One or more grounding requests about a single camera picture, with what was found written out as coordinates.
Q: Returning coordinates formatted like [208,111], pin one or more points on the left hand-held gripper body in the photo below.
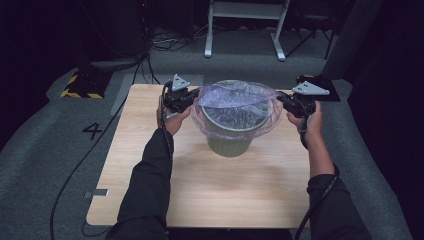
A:
[176,96]

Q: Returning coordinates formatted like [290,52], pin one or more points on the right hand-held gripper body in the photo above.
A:
[305,96]

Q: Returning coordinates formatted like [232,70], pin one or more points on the purple plastic trash bag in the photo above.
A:
[233,96]

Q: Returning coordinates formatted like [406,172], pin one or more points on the grey-green ribbed trash bin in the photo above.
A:
[230,148]

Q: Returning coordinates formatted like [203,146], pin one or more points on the person's left hand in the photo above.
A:
[175,123]

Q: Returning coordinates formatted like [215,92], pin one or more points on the person's right hand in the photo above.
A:
[313,128]

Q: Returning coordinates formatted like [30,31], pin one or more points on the black folding stand legs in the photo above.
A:
[320,30]

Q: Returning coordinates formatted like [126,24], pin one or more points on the white metal stand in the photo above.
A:
[246,10]

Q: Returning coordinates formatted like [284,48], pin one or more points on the grey tape strip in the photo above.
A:
[98,193]

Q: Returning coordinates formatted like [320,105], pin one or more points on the plain black base plate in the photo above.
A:
[330,95]

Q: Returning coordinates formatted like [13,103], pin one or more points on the black yellow striped base plate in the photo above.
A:
[88,83]

